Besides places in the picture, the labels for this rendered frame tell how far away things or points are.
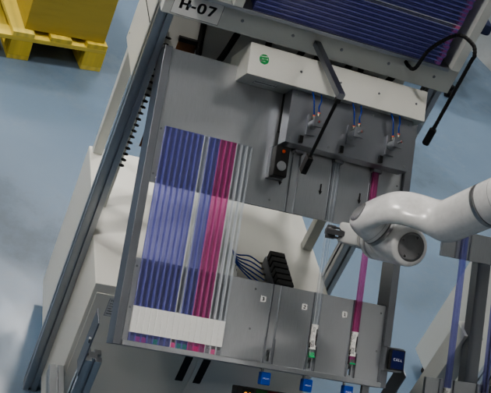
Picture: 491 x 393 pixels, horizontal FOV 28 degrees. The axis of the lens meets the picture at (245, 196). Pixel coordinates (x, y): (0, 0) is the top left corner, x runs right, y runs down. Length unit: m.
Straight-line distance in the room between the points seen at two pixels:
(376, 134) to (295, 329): 0.53
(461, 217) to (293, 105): 0.62
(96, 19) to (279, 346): 2.69
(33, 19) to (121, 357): 2.33
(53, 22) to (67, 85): 0.30
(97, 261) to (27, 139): 1.63
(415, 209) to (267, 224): 1.09
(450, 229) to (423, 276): 2.47
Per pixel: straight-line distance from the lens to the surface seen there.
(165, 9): 2.31
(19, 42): 4.69
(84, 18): 4.73
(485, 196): 1.90
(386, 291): 2.51
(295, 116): 2.38
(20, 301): 3.36
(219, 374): 2.80
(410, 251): 2.06
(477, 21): 2.47
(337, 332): 2.44
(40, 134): 4.22
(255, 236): 2.94
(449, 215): 1.96
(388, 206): 2.01
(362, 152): 2.45
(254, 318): 2.35
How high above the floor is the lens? 2.19
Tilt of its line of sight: 30 degrees down
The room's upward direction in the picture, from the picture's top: 25 degrees clockwise
